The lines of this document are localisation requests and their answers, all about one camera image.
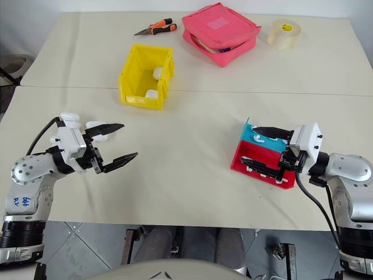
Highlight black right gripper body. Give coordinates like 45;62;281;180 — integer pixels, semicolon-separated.
276;145;307;180

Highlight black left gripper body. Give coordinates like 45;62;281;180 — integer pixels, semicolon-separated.
75;132;105;176

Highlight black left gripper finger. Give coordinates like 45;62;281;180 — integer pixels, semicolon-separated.
84;122;126;138
102;152;139;175

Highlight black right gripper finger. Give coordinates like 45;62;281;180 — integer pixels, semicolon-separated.
252;126;294;142
240;156;283;179

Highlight yellow plastic bin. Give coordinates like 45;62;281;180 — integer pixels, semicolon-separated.
118;43;176;111

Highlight teal earbud tray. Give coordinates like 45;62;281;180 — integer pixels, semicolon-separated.
240;117;289;154

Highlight red and teal holder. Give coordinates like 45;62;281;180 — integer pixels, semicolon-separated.
230;141;297;191

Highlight grey rounded robot leg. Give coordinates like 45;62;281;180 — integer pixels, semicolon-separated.
214;227;246;268
133;227;173;263

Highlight beige tape roll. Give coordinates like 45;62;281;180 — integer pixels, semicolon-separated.
267;18;302;51

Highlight pink fabric pouch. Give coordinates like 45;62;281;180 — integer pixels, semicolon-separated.
181;2;262;68

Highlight orange black pliers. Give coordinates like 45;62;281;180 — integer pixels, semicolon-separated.
133;17;178;37

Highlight beige rounded robot torso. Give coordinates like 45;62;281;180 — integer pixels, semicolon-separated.
94;258;248;280

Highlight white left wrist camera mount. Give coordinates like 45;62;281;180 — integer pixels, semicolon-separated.
57;116;87;170

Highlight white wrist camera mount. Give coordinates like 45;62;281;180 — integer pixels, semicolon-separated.
290;122;323;167
57;116;87;170

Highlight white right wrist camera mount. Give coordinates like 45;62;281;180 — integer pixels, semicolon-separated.
290;122;323;167

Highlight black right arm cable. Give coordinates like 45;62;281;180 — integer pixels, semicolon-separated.
294;170;342;250

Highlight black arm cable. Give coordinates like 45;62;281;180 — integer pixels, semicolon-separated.
294;170;342;250
25;117;64;157

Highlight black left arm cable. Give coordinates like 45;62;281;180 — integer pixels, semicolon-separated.
25;117;64;157

